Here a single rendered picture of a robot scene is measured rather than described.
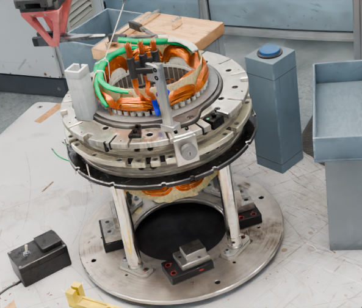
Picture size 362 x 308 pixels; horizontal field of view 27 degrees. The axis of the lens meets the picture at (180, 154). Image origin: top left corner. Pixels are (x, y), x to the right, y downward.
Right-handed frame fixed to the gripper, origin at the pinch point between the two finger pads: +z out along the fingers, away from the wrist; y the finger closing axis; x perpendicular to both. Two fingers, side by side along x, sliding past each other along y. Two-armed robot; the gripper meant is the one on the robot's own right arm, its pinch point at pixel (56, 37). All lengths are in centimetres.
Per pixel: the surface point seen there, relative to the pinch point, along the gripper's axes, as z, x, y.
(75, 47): 15.3, -9.5, -26.1
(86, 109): 7.6, 7.1, 10.5
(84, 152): 13.4, 6.5, 14.4
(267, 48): 16.1, 31.1, -23.6
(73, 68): 1.7, 5.3, 7.8
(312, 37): 115, 19, -222
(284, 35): 115, 5, -225
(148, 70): -0.9, 19.9, 14.1
